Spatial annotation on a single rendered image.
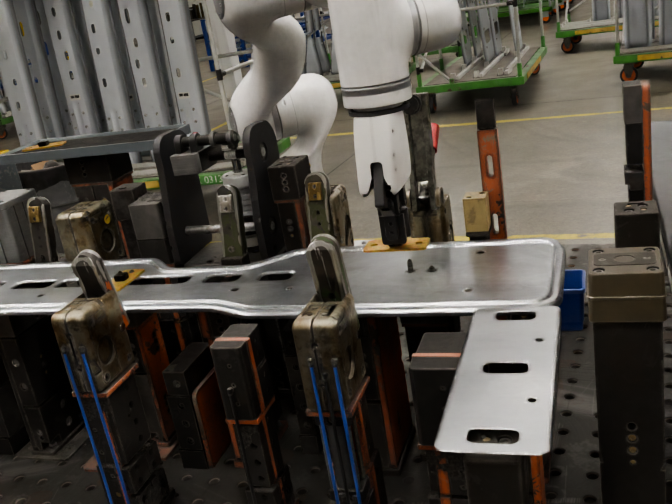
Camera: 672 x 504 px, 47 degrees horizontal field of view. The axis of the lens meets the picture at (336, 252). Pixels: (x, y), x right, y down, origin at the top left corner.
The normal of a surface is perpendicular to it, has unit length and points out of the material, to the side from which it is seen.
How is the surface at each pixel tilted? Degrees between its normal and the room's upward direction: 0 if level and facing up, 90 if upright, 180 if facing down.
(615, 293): 89
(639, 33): 85
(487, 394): 0
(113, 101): 84
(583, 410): 0
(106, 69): 86
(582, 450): 0
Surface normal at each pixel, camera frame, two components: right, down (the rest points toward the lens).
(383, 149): -0.08, 0.26
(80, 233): -0.29, 0.37
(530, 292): -0.16, -0.93
